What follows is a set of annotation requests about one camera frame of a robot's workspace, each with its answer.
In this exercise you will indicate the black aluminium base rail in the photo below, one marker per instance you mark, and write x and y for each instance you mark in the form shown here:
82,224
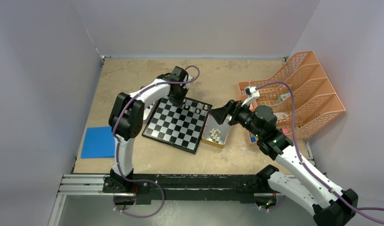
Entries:
175,187

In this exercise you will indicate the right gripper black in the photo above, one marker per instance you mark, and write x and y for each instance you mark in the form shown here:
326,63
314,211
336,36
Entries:
220,114

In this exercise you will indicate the orange plastic file organizer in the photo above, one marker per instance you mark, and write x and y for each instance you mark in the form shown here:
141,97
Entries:
313,103

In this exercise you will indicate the small box in organizer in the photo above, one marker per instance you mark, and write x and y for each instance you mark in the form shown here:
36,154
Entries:
282,98

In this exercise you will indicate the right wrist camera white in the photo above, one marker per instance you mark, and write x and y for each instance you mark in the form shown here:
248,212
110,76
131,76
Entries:
252,94

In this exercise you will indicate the black white chessboard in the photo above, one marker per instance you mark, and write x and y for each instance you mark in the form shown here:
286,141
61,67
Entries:
177,126

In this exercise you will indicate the gold metal tin tray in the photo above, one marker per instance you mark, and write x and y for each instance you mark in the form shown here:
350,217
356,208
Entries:
215,134

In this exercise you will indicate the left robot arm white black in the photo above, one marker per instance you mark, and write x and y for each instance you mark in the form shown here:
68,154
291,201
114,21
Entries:
126,121

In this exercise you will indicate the silver pink tin tray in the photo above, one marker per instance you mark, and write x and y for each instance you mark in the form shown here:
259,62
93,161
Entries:
148,112

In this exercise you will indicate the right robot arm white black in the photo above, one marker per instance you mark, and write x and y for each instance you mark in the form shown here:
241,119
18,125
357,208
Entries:
328,203

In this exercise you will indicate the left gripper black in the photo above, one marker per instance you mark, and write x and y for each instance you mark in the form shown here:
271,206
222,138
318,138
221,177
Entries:
179,102

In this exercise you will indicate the blue notebook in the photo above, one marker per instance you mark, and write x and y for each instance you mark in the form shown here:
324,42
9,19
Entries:
98,143

